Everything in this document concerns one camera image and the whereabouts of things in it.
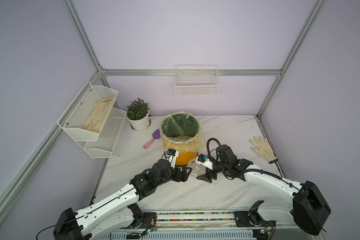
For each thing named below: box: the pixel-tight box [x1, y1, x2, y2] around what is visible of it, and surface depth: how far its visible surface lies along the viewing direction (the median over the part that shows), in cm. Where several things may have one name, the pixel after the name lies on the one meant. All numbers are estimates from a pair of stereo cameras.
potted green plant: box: [126, 97, 150, 131], surface depth 103 cm
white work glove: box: [249, 135, 279, 164], surface depth 103 cm
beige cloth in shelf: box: [82, 96, 116, 133], surface depth 81 cm
